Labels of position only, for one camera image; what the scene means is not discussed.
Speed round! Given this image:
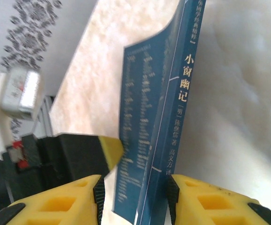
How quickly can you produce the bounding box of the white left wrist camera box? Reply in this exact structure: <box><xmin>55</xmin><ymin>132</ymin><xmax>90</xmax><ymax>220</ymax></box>
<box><xmin>0</xmin><ymin>67</ymin><xmax>43</xmax><ymax>160</ymax></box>

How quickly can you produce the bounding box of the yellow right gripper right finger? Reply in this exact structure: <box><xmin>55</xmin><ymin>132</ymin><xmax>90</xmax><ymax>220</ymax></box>
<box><xmin>168</xmin><ymin>174</ymin><xmax>271</xmax><ymax>225</ymax></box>

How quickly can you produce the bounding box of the blue paperback book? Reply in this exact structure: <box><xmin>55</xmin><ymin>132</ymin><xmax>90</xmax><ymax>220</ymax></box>
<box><xmin>113</xmin><ymin>0</ymin><xmax>206</xmax><ymax>225</ymax></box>

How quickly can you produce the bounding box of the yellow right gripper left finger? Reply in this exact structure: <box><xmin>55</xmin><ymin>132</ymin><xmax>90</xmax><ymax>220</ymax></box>
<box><xmin>0</xmin><ymin>174</ymin><xmax>106</xmax><ymax>225</ymax></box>

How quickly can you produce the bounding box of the aluminium table edge rail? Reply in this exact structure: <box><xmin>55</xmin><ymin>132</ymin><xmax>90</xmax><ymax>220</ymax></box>
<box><xmin>32</xmin><ymin>95</ymin><xmax>54</xmax><ymax>139</ymax></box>

